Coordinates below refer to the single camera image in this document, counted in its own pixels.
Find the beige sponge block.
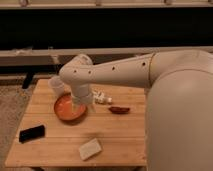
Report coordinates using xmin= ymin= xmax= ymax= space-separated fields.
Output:
xmin=79 ymin=138 xmax=102 ymax=160

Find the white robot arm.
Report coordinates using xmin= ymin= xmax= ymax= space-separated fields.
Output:
xmin=59 ymin=50 xmax=213 ymax=171

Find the black rectangular block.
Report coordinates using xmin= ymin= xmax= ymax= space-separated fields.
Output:
xmin=19 ymin=125 xmax=45 ymax=143

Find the wooden table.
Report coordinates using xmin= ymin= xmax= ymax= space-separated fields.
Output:
xmin=5 ymin=79 xmax=146 ymax=167

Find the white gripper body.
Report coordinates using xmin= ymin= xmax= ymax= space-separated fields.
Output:
xmin=70 ymin=84 xmax=93 ymax=105

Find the orange bowl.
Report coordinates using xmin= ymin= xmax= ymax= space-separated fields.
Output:
xmin=54 ymin=93 xmax=87 ymax=121

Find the dark red small dish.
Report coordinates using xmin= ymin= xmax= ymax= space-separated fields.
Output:
xmin=108 ymin=106 xmax=130 ymax=114

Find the translucent white ceramic cup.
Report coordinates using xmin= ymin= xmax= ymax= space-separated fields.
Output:
xmin=48 ymin=76 xmax=65 ymax=97

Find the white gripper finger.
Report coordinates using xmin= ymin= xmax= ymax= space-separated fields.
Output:
xmin=73 ymin=104 xmax=79 ymax=111

